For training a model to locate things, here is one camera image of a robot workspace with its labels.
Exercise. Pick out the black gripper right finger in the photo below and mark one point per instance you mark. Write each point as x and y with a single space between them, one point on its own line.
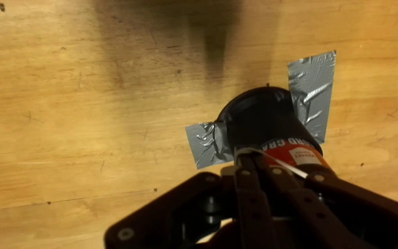
324 226

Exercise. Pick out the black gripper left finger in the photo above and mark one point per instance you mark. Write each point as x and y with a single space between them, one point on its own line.
253 210

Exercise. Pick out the white elastic band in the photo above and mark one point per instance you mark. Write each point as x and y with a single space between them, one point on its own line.
273 159

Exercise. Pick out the black upside-down cup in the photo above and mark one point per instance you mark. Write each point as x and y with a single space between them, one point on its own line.
264 118

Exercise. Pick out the grey duct tape strip left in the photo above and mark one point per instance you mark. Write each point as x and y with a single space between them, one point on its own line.
209 144

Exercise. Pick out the grey duct tape strip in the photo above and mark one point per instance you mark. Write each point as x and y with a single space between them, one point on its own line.
209 144
310 84

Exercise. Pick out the grey duct tape strip right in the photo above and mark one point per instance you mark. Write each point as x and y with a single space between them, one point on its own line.
310 84

